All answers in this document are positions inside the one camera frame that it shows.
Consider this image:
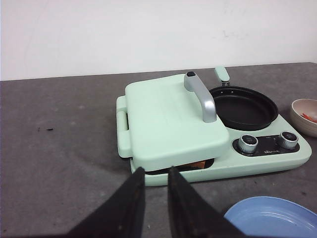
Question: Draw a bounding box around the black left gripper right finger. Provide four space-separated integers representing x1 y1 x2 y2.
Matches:
168 167 245 238

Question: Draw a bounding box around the silver control knob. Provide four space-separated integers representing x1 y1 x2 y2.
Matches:
277 131 298 150
238 134 258 154

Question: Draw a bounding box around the silver left control knob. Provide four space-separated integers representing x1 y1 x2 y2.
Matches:
238 134 258 154

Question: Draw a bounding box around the toast bread slice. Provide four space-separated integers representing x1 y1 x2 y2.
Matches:
183 160 206 170

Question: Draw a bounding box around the blue plastic plate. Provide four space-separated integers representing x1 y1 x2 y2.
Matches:
224 196 317 238

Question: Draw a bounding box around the mint green breakfast maker base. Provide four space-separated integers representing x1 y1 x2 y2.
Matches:
115 95 313 187

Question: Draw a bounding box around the silver right control knob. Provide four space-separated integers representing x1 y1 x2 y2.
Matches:
277 131 298 150

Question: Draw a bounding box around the black round frying pan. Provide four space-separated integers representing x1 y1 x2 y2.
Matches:
210 66 278 131

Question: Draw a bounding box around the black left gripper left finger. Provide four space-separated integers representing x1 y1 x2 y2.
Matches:
67 167 145 238

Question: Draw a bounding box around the beige ribbed ceramic bowl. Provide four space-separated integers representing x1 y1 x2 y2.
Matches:
290 99 317 137

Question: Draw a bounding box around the breakfast maker hinged lid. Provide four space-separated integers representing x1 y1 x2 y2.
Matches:
117 72 229 171

